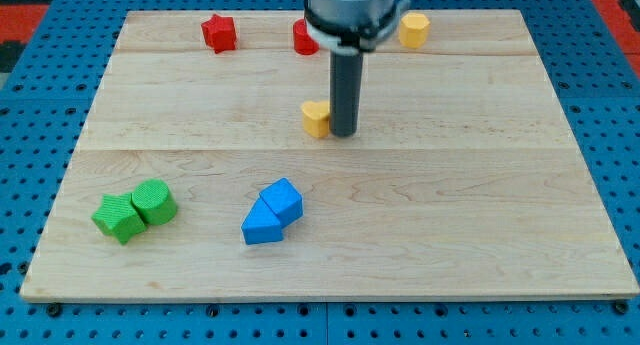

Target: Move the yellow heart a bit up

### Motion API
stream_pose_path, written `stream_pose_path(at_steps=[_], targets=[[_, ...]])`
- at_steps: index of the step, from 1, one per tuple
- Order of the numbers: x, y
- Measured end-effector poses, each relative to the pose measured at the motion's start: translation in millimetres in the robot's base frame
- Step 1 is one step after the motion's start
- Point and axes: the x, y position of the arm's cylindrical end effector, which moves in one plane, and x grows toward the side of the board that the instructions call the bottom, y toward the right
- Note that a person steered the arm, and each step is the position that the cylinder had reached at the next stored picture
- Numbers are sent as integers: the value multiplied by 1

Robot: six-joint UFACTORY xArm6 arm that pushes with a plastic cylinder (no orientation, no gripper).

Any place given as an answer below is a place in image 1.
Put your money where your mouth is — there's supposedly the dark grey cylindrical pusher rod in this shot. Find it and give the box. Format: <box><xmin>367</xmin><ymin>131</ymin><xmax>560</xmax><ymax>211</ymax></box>
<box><xmin>329</xmin><ymin>53</ymin><xmax>363</xmax><ymax>137</ymax></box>

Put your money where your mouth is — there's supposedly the yellow heart block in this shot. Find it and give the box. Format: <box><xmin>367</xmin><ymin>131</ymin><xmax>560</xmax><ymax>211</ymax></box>
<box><xmin>301</xmin><ymin>100</ymin><xmax>330</xmax><ymax>139</ymax></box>

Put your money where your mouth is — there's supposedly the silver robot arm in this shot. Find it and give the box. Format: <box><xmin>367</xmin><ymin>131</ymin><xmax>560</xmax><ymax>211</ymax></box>
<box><xmin>304</xmin><ymin>0</ymin><xmax>411</xmax><ymax>138</ymax></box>

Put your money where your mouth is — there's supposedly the red cylinder block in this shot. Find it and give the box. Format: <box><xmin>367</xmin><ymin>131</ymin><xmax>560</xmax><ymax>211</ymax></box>
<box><xmin>292</xmin><ymin>19</ymin><xmax>319</xmax><ymax>56</ymax></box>

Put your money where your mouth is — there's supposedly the yellow hexagon block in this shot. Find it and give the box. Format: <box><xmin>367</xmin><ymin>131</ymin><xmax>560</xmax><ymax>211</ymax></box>
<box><xmin>398</xmin><ymin>12</ymin><xmax>431</xmax><ymax>49</ymax></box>

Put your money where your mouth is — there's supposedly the red star block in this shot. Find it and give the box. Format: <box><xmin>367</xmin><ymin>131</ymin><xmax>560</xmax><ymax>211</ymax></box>
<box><xmin>201</xmin><ymin>14</ymin><xmax>237</xmax><ymax>53</ymax></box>

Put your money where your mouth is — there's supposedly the blue cube block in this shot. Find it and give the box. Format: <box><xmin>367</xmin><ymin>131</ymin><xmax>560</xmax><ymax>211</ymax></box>
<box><xmin>259</xmin><ymin>178</ymin><xmax>304</xmax><ymax>228</ymax></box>

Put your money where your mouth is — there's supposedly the light wooden board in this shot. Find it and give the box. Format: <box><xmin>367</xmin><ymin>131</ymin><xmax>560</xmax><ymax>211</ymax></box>
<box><xmin>21</xmin><ymin>10</ymin><xmax>639</xmax><ymax>303</ymax></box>

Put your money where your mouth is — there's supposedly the blue triangle block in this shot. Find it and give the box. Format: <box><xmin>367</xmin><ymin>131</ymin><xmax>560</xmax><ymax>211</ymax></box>
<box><xmin>241</xmin><ymin>198</ymin><xmax>283</xmax><ymax>245</ymax></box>

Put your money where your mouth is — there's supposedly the green cylinder block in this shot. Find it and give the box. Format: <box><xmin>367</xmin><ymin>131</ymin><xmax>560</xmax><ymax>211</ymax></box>
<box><xmin>132</xmin><ymin>179</ymin><xmax>178</xmax><ymax>225</ymax></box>

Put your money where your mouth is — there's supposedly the green star block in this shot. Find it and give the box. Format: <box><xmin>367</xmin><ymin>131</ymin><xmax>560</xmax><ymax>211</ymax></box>
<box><xmin>91</xmin><ymin>193</ymin><xmax>147</xmax><ymax>245</ymax></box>

